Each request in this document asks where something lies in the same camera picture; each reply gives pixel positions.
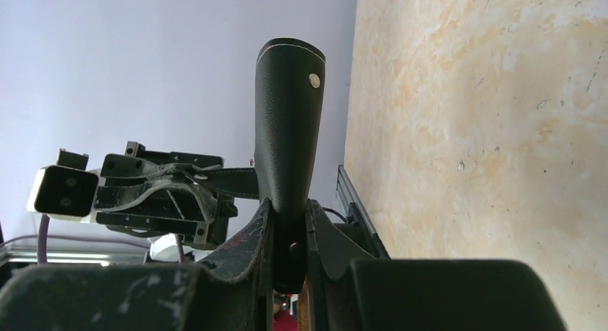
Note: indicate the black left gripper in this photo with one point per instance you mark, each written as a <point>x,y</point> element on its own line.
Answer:
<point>149,193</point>

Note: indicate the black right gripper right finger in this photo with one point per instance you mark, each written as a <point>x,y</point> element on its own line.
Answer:
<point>349,289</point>

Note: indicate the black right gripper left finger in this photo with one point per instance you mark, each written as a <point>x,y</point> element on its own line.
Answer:
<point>227,290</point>

